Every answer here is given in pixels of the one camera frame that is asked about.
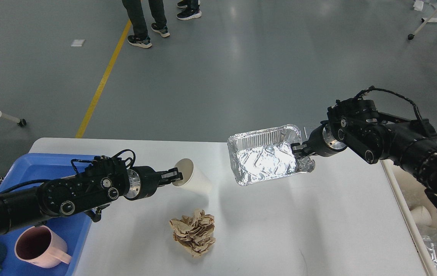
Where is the left clear floor plate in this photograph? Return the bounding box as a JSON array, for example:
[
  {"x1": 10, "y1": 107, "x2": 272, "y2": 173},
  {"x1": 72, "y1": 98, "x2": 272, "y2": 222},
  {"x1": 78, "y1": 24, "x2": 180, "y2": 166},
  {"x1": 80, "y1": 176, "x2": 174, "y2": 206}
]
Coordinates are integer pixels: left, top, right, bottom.
[{"x1": 303, "y1": 125, "x2": 323, "y2": 140}]

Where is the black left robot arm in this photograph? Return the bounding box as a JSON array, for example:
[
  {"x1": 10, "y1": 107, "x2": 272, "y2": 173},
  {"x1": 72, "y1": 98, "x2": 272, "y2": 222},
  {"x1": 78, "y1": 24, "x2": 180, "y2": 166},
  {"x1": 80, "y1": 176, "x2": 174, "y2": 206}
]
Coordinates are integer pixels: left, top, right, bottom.
[{"x1": 0, "y1": 153, "x2": 183, "y2": 235}]

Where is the brown paper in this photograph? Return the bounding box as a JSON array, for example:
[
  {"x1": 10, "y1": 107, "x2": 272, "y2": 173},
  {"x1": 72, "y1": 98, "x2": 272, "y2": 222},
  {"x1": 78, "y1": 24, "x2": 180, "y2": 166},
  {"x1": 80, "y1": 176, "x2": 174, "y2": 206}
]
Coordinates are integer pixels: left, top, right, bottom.
[{"x1": 169, "y1": 209, "x2": 216, "y2": 258}]

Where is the beige plastic bin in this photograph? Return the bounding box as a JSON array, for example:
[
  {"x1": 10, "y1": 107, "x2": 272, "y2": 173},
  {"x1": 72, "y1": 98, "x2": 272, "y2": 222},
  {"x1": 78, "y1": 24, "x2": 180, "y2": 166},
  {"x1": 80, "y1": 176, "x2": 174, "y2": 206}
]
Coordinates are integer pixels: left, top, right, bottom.
[{"x1": 380, "y1": 159, "x2": 437, "y2": 276}]

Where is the person in grey trousers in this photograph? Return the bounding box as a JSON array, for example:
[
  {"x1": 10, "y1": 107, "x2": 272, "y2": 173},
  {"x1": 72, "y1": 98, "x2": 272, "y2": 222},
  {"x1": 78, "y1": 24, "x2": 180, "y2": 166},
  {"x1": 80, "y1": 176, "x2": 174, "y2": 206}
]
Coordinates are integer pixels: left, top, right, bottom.
[{"x1": 122, "y1": 0, "x2": 170, "y2": 49}]

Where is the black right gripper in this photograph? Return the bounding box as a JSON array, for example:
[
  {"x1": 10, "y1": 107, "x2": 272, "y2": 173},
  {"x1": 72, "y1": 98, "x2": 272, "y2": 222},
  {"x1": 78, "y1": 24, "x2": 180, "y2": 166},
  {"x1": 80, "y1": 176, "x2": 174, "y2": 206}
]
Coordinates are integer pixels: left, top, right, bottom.
[{"x1": 292, "y1": 123, "x2": 347, "y2": 158}]

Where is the aluminium foil tray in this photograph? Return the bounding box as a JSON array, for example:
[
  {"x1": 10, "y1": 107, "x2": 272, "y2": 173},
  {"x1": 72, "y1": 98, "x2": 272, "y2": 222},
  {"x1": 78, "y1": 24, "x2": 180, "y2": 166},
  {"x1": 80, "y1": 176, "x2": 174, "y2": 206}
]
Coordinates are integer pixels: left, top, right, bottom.
[{"x1": 227, "y1": 124, "x2": 315, "y2": 186}]

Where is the pink mug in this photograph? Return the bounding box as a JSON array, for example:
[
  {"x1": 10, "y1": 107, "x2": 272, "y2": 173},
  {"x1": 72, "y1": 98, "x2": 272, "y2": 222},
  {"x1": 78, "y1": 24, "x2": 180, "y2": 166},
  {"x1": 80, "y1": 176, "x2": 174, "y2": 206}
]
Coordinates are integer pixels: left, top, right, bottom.
[{"x1": 15, "y1": 225, "x2": 72, "y2": 269}]

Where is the white paper cup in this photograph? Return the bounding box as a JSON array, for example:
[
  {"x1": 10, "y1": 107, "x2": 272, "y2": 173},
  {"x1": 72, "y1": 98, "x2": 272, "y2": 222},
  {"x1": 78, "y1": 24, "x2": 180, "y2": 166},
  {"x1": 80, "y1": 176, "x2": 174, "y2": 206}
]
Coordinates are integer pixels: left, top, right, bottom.
[
  {"x1": 173, "y1": 158, "x2": 212, "y2": 195},
  {"x1": 410, "y1": 206, "x2": 432, "y2": 227}
]

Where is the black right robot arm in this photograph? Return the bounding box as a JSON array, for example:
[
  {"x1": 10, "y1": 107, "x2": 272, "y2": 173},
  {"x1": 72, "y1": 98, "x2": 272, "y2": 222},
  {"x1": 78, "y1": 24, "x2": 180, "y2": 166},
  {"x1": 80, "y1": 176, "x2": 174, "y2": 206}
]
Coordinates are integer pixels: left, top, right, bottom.
[{"x1": 291, "y1": 86, "x2": 437, "y2": 208}]

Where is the blue plastic tray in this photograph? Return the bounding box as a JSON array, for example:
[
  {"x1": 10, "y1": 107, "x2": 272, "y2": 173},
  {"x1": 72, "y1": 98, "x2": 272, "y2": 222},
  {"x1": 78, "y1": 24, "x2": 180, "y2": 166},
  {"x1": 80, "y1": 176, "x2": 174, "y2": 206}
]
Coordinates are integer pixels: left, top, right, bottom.
[{"x1": 0, "y1": 153, "x2": 94, "y2": 276}]

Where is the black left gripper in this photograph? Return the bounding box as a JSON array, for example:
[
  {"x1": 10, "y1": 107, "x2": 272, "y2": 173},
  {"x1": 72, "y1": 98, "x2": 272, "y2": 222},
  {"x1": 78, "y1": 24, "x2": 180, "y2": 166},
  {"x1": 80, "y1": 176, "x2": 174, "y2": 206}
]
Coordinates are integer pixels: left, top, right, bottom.
[{"x1": 125, "y1": 166, "x2": 183, "y2": 200}]

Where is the white office chair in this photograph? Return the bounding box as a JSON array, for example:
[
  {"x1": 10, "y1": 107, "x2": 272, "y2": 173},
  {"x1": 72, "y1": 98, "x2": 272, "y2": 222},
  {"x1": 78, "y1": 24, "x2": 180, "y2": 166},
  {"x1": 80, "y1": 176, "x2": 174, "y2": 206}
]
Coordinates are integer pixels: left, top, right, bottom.
[{"x1": 0, "y1": 110, "x2": 27, "y2": 127}]

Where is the white paper cup in bin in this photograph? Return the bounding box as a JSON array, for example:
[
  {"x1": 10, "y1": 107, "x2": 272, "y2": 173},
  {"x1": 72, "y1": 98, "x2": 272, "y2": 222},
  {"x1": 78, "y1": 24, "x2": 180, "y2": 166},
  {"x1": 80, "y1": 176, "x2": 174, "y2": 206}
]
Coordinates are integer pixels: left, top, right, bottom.
[{"x1": 410, "y1": 206, "x2": 432, "y2": 227}]

